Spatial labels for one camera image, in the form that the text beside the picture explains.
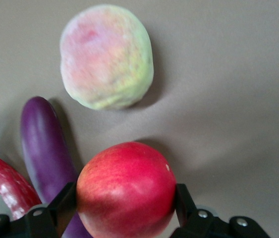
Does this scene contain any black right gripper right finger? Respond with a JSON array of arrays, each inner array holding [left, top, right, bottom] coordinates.
[[171, 183, 271, 238]]

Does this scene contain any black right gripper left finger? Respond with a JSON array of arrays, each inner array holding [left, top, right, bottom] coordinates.
[[0, 182, 78, 238]]

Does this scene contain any red chili pepper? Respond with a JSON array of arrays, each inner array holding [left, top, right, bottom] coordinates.
[[0, 150, 43, 221]]

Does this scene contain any purple eggplant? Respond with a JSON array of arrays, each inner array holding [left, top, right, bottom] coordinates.
[[20, 96, 93, 238]]

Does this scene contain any red pomegranate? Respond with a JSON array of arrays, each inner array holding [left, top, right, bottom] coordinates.
[[76, 141, 177, 238]]

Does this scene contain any green and pink peach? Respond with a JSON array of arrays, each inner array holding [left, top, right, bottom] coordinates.
[[59, 4, 154, 111]]

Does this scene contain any brown table cover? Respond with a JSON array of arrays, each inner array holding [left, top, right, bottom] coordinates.
[[0, 0, 279, 238]]

